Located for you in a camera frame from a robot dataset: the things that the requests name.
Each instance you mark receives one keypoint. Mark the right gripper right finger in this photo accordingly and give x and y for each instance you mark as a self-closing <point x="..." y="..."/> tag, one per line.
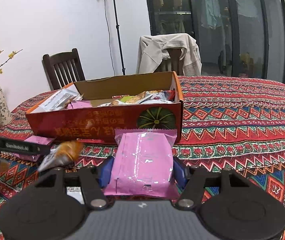
<point x="228" y="205"/>

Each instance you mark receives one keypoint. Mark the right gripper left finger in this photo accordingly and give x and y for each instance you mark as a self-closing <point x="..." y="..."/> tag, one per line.
<point x="56" y="204"/>

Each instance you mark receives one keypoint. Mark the orange cracker packet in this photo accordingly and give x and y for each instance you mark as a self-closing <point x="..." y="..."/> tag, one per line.
<point x="64" y="154"/>

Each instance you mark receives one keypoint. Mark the white snack packet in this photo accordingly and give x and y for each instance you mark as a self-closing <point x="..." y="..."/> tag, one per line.
<point x="58" y="100"/>

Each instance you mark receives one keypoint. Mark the mauve snack packet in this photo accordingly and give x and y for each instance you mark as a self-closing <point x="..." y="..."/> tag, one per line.
<point x="143" y="164"/>

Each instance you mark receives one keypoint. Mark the pink snack packet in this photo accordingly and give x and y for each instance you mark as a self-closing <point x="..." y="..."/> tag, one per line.
<point x="39" y="147"/>

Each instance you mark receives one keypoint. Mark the green snack bar packet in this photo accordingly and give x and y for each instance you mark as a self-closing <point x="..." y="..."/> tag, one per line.
<point x="125" y="98"/>

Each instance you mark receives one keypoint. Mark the red patterned tablecloth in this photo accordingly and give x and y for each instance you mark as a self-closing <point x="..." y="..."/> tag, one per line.
<point x="227" y="122"/>

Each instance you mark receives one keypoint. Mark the dark wooden chair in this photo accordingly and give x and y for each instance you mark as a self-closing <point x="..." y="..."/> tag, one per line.
<point x="63" y="68"/>

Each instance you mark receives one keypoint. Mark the orange cardboard box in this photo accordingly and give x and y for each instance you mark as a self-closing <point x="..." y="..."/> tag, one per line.
<point x="98" y="122"/>

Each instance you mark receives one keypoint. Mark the chair with beige jacket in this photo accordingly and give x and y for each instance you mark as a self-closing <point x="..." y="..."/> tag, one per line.
<point x="172" y="63"/>

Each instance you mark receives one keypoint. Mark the beige jacket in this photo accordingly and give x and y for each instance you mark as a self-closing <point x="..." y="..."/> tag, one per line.
<point x="155" y="49"/>

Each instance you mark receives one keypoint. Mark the black framed glass door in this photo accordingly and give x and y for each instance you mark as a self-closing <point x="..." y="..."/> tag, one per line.
<point x="240" y="38"/>

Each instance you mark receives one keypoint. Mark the studio light stand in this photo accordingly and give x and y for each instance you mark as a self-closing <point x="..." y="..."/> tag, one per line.
<point x="117" y="27"/>

